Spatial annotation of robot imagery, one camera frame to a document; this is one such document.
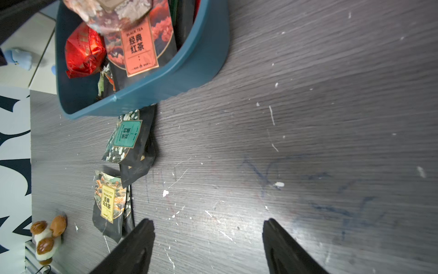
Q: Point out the small red tea bag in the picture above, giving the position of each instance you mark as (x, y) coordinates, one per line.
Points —
(85, 52)

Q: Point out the green tea bag top pile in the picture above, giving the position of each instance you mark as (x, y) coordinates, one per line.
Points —
(131, 146)

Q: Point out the teal plastic storage box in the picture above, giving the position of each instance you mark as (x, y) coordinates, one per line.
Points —
(198, 61)

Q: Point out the light blue drawer box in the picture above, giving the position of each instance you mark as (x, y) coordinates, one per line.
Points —
(36, 37)

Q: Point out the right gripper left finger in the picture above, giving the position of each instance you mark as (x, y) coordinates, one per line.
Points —
(133, 254)

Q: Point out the yellow label black tea bag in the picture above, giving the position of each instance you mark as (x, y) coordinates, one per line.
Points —
(112, 212)

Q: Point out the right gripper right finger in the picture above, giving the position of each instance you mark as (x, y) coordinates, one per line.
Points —
(284, 255)

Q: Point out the brown white plush dog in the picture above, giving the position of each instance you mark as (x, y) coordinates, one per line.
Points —
(48, 238)

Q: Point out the pink label black tea bag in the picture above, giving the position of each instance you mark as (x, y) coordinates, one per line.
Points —
(137, 52)

